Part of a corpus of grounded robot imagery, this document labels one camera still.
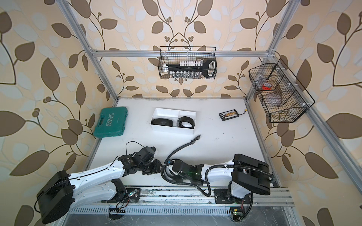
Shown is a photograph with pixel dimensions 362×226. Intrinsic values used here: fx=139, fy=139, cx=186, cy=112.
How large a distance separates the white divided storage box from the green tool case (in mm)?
231

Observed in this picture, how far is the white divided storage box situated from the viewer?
3.13 feet

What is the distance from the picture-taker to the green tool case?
98 cm
